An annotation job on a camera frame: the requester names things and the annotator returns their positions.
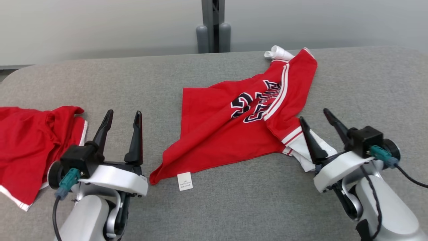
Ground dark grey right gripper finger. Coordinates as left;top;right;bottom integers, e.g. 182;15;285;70
299;116;328;164
323;108;350;148

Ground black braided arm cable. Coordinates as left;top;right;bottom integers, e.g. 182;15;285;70
359;166;382;240

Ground black left camera cable teal plug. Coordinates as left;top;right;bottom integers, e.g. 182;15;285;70
52;168;81;241

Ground black right camera cable teal plug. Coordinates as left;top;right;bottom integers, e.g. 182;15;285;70
369;146;428;188

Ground red shorts with white trim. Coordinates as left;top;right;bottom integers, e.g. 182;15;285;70
0;106;88;212

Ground red basketball jersey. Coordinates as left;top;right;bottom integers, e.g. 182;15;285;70
149;45;338;191

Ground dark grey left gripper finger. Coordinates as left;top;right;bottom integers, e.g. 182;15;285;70
124;111;143;164
92;109;114;163

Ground grey partition post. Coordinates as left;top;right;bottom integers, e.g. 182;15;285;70
196;0;232;54

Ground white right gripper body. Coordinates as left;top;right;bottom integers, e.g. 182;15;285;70
314;151;371;193

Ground black camera cable teal plug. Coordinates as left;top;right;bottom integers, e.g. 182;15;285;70
52;168;81;241
369;146;428;188

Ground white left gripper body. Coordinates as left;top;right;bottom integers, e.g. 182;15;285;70
79;162;148;197

